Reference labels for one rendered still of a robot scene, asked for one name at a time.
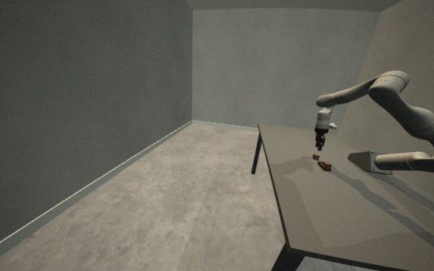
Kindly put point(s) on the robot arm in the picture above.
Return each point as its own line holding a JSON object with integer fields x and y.
{"x": 385, "y": 90}

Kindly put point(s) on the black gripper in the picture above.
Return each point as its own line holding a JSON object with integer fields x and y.
{"x": 321, "y": 138}

